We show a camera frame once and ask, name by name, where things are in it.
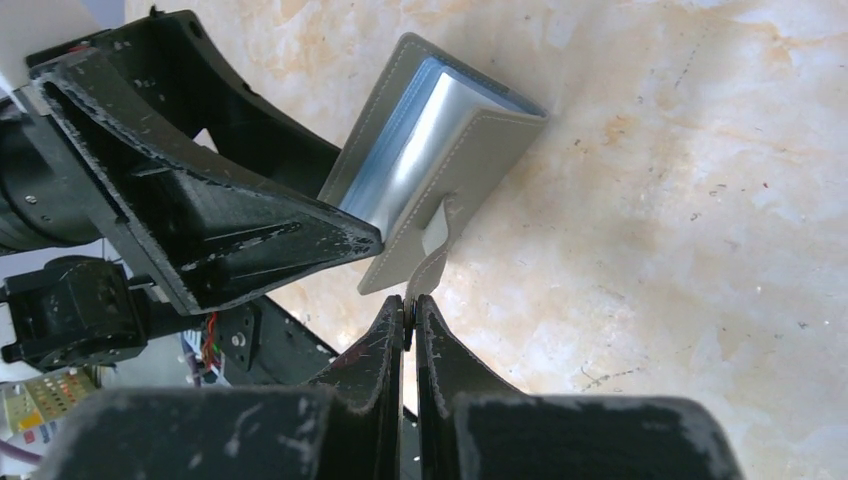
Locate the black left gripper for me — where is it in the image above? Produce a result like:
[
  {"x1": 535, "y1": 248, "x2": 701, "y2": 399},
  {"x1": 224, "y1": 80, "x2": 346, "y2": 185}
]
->
[{"x1": 1, "y1": 47, "x2": 382, "y2": 371}]

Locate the grey leather card holder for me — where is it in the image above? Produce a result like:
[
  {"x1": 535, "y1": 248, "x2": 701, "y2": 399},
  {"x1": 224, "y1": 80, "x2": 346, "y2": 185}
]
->
[{"x1": 319, "y1": 32, "x2": 548, "y2": 297}]

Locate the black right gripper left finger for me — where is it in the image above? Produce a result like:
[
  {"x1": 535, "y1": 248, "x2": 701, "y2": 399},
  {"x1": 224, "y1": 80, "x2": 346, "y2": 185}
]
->
[{"x1": 34, "y1": 295, "x2": 404, "y2": 479}]

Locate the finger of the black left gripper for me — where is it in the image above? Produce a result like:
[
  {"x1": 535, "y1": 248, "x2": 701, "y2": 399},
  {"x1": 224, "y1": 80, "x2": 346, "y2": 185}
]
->
[{"x1": 92, "y1": 8, "x2": 340, "y2": 198}]

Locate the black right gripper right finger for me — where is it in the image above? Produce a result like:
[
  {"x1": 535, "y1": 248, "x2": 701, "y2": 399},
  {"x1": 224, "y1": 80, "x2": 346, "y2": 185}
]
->
[{"x1": 415, "y1": 295, "x2": 743, "y2": 479}]

